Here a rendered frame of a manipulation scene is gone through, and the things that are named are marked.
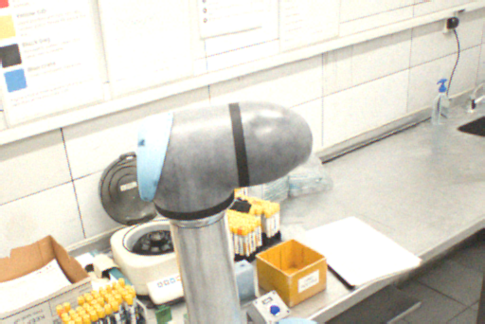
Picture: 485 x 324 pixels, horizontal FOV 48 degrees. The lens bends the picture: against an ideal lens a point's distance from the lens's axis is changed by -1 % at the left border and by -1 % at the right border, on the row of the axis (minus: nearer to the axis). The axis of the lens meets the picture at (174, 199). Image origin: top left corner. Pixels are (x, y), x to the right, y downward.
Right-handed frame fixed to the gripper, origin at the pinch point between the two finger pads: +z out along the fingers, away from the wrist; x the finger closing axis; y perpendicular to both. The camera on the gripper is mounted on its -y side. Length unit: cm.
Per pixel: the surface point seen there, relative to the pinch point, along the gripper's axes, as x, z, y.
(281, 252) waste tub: -2.3, 7.8, -20.2
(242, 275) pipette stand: 2.1, 6.4, -4.7
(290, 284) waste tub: 11.0, 7.7, -12.7
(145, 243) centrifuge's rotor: -26.0, 4.7, 9.8
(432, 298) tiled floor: -43, 102, -140
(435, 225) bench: 5, 15, -73
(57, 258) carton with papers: -38, 7, 33
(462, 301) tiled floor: -34, 102, -150
